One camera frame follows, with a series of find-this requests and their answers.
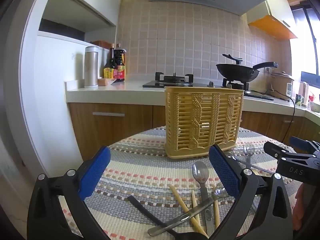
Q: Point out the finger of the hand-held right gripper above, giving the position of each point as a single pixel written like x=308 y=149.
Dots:
x=303 y=145
x=277 y=151

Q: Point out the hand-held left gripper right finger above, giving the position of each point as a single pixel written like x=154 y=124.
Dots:
x=225 y=172

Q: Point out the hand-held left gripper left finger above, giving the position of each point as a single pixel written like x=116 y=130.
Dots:
x=96 y=172

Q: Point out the thin metal chopstick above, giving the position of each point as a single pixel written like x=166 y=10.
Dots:
x=260 y=167

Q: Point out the large metal spoon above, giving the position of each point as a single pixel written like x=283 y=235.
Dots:
x=200 y=172

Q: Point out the wooden chopstick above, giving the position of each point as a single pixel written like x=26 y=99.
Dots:
x=193 y=200
x=178 y=200
x=216 y=212

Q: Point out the black plastic ladle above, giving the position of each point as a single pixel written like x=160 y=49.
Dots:
x=142 y=206

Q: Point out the yellow plastic utensil basket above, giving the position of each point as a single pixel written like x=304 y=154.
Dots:
x=200 y=120

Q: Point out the wooden base cabinet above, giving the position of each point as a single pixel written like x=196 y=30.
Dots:
x=82 y=130

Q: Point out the striped woven table mat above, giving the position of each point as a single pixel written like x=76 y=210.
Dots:
x=140 y=160

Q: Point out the dark mug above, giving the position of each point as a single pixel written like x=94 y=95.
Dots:
x=299 y=99

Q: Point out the white kettle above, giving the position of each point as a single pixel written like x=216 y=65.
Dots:
x=304 y=92

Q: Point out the beige rice cooker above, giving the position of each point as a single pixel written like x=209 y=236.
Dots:
x=278 y=85

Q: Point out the white kitchen countertop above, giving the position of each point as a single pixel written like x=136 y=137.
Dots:
x=112 y=91

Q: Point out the black wok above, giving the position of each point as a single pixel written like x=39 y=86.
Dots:
x=235 y=73

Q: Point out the small brown block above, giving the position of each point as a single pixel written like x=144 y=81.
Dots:
x=106 y=82

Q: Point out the black gas stove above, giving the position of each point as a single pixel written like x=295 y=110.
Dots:
x=175 y=83

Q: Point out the black spatula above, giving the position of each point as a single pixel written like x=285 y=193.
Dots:
x=233 y=58

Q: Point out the steel thermos flask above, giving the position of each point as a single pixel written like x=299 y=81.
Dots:
x=91 y=67

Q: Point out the yellow label sauce bottle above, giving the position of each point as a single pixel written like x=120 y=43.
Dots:
x=110 y=65

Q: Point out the red label sauce bottle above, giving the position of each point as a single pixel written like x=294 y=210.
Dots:
x=120 y=62

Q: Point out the dark framed window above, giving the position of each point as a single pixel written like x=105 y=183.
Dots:
x=303 y=25

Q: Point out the brown box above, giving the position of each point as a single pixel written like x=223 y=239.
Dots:
x=100 y=43

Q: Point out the white wall socket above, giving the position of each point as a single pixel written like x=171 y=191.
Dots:
x=267 y=70

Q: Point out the orange wall cabinet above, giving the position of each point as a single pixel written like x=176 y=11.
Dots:
x=272 y=26

